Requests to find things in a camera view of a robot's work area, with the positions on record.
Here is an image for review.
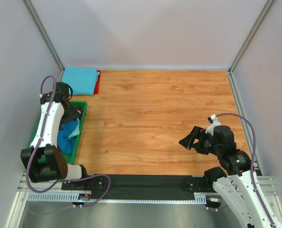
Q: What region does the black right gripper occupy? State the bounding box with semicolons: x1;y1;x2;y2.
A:
178;126;221;156

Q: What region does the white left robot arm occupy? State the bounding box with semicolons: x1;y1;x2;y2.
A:
20;82;89;190

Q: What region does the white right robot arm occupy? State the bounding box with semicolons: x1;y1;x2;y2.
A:
179;114;282;228

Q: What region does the mint green t shirt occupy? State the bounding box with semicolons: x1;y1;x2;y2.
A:
67;124;80;140

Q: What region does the folded red t shirt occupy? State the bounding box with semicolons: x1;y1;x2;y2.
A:
94;70;101;95

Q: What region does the folded light blue t shirt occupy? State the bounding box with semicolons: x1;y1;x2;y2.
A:
62;67;100;96

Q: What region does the green plastic bin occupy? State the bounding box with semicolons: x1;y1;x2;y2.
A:
39;101;87;164

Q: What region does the grey slotted cable duct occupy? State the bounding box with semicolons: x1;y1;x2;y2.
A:
27;193;221;205

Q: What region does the right aluminium frame post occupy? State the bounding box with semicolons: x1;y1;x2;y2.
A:
228;0;278;73

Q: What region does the aluminium frame post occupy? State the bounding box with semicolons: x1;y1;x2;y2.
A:
22;0;65;72
228;0;278;73

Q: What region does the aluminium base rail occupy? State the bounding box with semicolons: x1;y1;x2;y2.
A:
18;172;278;196

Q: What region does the left aluminium frame post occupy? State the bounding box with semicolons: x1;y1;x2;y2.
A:
22;0;65;72

